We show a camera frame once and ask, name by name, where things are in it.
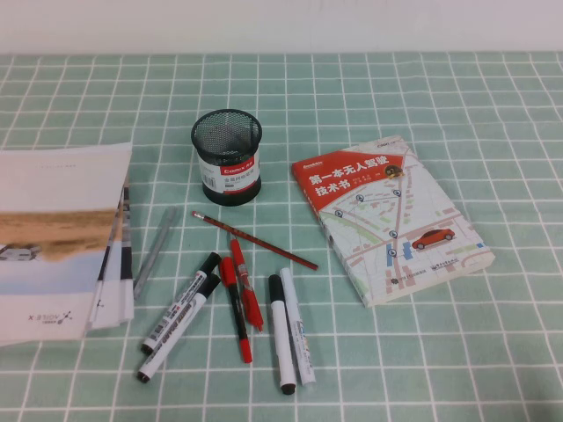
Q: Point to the black mesh pen holder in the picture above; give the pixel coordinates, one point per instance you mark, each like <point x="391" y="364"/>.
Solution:
<point x="227" y="176"/>

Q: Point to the red gel pen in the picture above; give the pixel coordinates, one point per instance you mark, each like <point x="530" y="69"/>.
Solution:
<point x="246" y="285"/>

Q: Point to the grey pen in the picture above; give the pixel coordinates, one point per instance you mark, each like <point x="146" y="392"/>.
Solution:
<point x="155" y="252"/>

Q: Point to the red pencil with eraser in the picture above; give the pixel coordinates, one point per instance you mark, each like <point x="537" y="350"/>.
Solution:
<point x="255" y="239"/>

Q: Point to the red white self-driving book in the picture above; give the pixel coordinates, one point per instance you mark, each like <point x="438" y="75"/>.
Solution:
<point x="387" y="220"/>

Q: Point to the thin red black marker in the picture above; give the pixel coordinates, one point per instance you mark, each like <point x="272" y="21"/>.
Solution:
<point x="236" y="307"/>

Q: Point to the plain white black-capped marker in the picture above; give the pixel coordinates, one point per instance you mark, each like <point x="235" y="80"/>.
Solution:
<point x="281" y="338"/>

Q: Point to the white marker with white cap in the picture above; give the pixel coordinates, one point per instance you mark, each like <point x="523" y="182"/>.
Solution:
<point x="301" y="338"/>

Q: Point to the black-capped whiteboard marker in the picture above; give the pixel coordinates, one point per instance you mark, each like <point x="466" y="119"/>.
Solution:
<point x="180" y="303"/>
<point x="176" y="334"/>

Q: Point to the white AgileX robotics brochure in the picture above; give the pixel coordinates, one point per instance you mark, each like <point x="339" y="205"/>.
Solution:
<point x="127" y="264"/>
<point x="110" y="272"/>
<point x="57" y="246"/>

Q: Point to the green checkered tablecloth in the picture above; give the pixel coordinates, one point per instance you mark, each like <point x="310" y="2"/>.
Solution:
<point x="440" y="96"/>

